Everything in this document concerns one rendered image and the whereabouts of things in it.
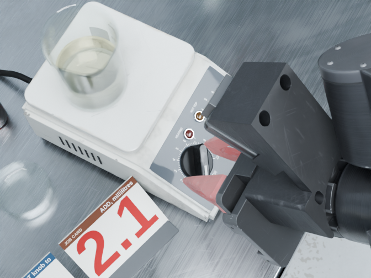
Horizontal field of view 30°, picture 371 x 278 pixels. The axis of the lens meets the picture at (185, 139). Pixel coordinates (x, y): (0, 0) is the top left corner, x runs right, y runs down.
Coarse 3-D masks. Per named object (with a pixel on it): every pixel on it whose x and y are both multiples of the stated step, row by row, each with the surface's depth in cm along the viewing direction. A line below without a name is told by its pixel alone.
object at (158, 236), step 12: (144, 192) 65; (156, 228) 66; (168, 228) 66; (144, 240) 65; (156, 240) 65; (168, 240) 65; (132, 252) 65; (144, 252) 65; (156, 252) 65; (120, 264) 64; (132, 264) 64; (144, 264) 64; (108, 276) 64; (120, 276) 64; (132, 276) 64
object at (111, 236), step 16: (128, 192) 64; (112, 208) 63; (128, 208) 64; (144, 208) 65; (96, 224) 63; (112, 224) 64; (128, 224) 64; (144, 224) 65; (80, 240) 62; (96, 240) 63; (112, 240) 64; (128, 240) 64; (80, 256) 63; (96, 256) 63; (112, 256) 64; (96, 272) 63
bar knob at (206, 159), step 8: (200, 144) 62; (184, 152) 63; (192, 152) 63; (200, 152) 62; (208, 152) 64; (184, 160) 62; (192, 160) 63; (200, 160) 62; (208, 160) 62; (184, 168) 62; (192, 168) 63; (200, 168) 62; (208, 168) 62
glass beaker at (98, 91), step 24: (48, 24) 56; (72, 24) 58; (96, 24) 58; (48, 48) 57; (120, 48) 57; (72, 72) 54; (96, 72) 54; (120, 72) 58; (72, 96) 59; (96, 96) 58; (120, 96) 61
